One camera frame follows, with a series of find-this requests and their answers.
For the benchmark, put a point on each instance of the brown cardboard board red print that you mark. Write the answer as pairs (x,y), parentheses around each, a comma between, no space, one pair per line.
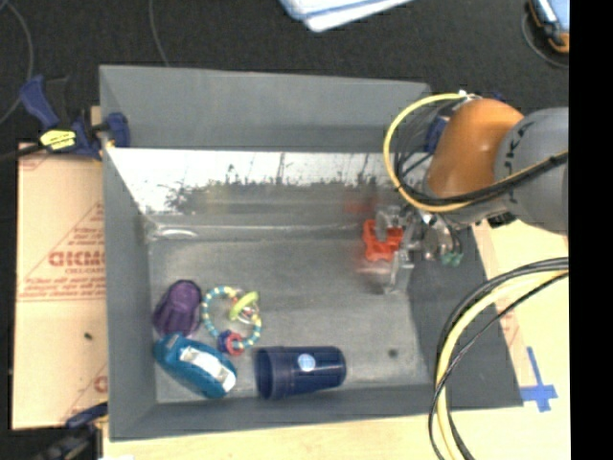
(57,266)

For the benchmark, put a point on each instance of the red toy piece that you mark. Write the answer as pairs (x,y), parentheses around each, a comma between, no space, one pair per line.
(376,247)

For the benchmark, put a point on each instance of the black cylinder on white bracket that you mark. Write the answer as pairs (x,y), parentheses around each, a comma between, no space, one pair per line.
(501,219)

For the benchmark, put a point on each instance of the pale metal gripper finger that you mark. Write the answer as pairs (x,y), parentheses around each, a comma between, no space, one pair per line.
(385,221)
(400,269)

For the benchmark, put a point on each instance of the teal tape dispenser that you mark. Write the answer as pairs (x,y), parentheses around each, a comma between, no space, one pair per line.
(184,367)

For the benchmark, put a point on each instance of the dark blue plastic cup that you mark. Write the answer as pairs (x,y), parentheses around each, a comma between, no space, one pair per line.
(297,372)

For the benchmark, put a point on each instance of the purple plastic cup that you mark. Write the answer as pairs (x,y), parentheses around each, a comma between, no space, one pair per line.
(176,307)

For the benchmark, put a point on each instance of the grey metal bin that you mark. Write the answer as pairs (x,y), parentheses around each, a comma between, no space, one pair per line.
(287,266)

